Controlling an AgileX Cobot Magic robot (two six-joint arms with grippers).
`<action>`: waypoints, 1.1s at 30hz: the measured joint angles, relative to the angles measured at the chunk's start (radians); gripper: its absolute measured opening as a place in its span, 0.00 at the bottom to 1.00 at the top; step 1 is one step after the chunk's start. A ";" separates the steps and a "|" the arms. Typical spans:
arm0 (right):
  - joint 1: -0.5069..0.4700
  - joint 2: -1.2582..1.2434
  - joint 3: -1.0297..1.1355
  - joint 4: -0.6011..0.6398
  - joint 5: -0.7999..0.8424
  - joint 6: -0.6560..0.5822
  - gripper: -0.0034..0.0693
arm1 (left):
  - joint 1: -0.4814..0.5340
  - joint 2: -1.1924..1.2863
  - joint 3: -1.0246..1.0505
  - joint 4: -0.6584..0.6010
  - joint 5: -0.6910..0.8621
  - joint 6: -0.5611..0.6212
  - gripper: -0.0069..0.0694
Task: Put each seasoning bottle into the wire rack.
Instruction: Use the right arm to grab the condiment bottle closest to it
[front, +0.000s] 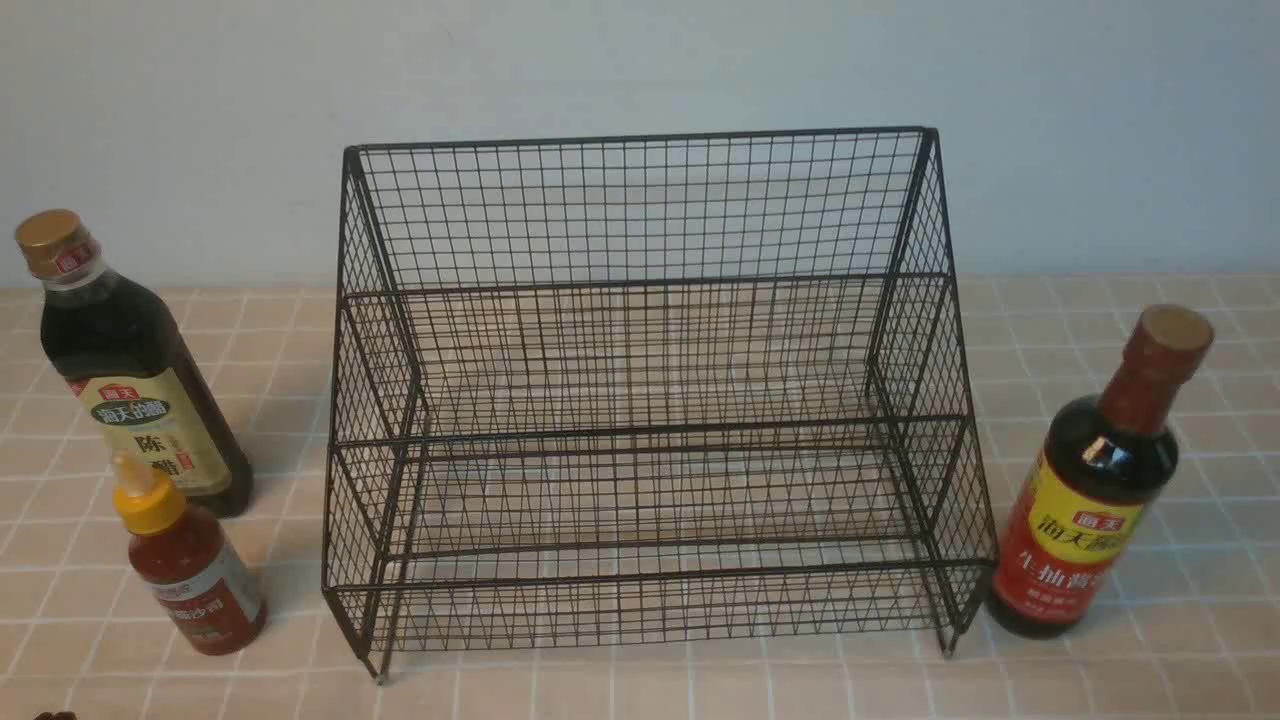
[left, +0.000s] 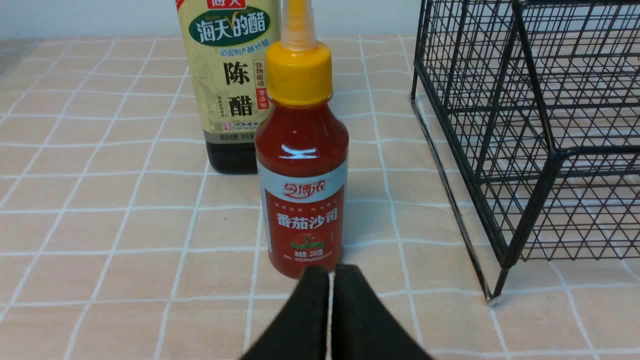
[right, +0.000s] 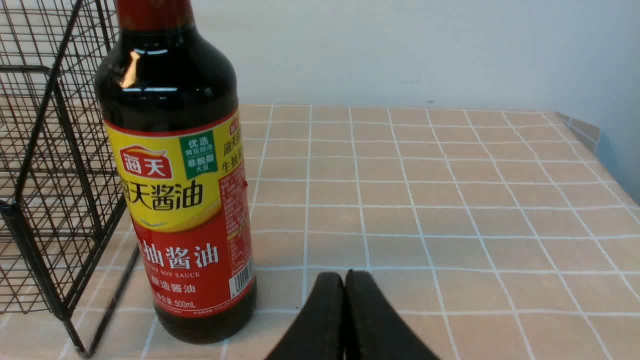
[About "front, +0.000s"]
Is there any soy sauce bottle red label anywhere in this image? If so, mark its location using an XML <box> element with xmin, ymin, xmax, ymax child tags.
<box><xmin>986</xmin><ymin>304</ymin><xmax>1215</xmax><ymax>639</ymax></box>

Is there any dark vinegar bottle gold cap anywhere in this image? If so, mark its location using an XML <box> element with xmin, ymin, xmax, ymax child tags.
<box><xmin>15</xmin><ymin>209</ymin><xmax>253</xmax><ymax>518</ymax></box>

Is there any beige checkered tablecloth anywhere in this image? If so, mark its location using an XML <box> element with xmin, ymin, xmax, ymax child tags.
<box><xmin>1</xmin><ymin>274</ymin><xmax>1279</xmax><ymax>719</ymax></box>

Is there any black wire mesh shelf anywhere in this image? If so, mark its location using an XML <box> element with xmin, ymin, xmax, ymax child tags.
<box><xmin>321</xmin><ymin>126</ymin><xmax>997</xmax><ymax>683</ymax></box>

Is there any red ketchup bottle yellow cap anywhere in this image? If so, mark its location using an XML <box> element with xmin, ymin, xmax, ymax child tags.
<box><xmin>111</xmin><ymin>451</ymin><xmax>268</xmax><ymax>656</ymax></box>

